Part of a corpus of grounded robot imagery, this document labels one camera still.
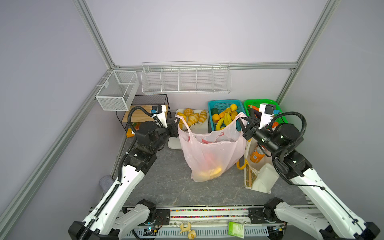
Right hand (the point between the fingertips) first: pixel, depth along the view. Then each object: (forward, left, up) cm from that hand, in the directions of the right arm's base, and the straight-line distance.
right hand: (238, 117), depth 59 cm
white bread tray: (+28, +16, -42) cm, 53 cm away
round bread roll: (+41, +25, -38) cm, 62 cm away
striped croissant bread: (+34, +21, -39) cm, 56 cm away
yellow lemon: (+43, -10, -35) cm, 57 cm away
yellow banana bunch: (-11, +10, -30) cm, 34 cm away
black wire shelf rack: (+33, +52, -19) cm, 64 cm away
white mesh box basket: (+42, +72, -18) cm, 85 cm away
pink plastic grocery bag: (-6, +10, -21) cm, 24 cm away
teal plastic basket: (+46, -1, -35) cm, 58 cm away
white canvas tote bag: (-14, -12, -24) cm, 30 cm away
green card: (-34, -1, -41) cm, 53 cm away
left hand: (+4, +25, -5) cm, 25 cm away
